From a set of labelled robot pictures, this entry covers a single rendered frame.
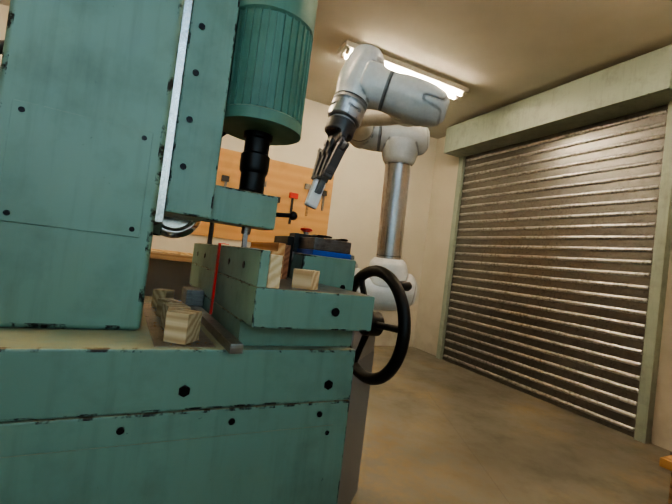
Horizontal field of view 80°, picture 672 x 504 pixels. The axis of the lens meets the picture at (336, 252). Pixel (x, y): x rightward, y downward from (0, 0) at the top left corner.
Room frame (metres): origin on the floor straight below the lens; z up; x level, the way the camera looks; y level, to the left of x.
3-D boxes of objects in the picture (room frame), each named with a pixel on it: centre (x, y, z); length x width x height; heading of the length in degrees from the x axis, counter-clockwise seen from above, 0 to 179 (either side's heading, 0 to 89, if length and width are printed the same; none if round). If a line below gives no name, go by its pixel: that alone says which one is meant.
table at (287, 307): (0.92, 0.12, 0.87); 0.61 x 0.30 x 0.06; 28
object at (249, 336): (0.86, 0.14, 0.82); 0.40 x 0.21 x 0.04; 28
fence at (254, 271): (0.85, 0.25, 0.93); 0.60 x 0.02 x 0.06; 28
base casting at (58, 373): (0.77, 0.30, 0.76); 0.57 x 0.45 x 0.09; 118
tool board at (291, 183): (4.08, 1.03, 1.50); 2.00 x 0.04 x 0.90; 115
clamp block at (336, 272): (0.96, 0.04, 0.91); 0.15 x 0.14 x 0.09; 28
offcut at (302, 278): (0.67, 0.04, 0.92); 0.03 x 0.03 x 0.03; 70
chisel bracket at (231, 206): (0.82, 0.21, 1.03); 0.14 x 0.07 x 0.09; 118
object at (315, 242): (0.96, 0.04, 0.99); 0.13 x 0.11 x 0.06; 28
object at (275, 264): (0.86, 0.23, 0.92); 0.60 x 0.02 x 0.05; 28
